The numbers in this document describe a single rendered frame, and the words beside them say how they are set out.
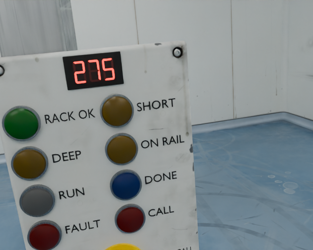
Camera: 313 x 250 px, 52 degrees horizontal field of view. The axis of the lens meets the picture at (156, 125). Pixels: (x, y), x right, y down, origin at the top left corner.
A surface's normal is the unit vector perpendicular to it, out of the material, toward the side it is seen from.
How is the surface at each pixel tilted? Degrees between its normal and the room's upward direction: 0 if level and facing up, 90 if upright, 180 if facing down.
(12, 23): 90
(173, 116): 90
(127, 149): 90
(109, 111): 90
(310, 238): 0
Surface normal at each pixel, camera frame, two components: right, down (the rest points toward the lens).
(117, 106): 0.22, 0.18
